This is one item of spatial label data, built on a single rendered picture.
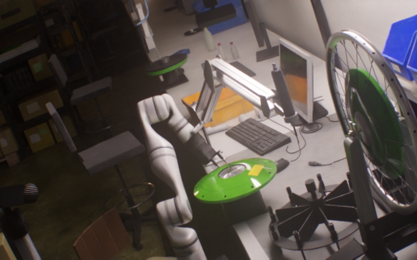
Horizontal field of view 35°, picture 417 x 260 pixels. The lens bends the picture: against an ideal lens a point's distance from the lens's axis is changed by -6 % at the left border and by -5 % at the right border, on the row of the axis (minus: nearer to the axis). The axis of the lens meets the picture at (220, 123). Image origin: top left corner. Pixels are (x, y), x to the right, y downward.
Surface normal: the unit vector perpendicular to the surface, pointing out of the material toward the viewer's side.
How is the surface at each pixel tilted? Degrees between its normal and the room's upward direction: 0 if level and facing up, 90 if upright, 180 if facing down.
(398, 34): 87
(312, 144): 0
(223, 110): 94
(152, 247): 0
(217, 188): 17
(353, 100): 82
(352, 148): 90
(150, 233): 0
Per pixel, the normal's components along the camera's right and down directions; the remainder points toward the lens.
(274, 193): -0.32, -0.89
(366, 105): -0.92, 0.22
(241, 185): -0.21, -0.75
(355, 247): -0.59, -0.73
